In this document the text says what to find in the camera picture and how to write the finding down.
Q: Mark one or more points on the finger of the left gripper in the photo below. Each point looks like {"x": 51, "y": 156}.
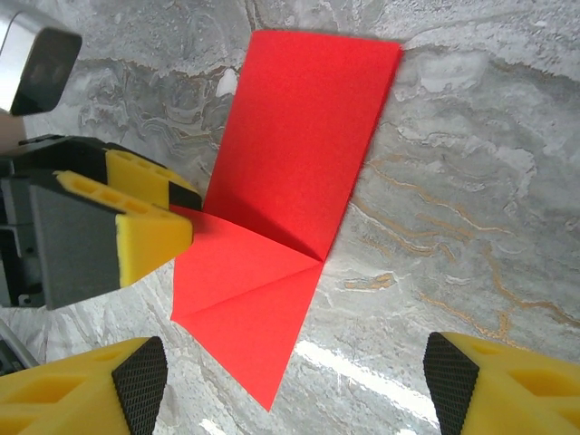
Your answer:
{"x": 145, "y": 174}
{"x": 154, "y": 244}

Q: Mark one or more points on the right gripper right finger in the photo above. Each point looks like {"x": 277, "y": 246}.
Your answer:
{"x": 521, "y": 399}

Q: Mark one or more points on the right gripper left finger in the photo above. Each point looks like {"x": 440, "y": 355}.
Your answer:
{"x": 68, "y": 399}

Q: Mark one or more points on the red square cloth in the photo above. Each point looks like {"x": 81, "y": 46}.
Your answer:
{"x": 299, "y": 136}

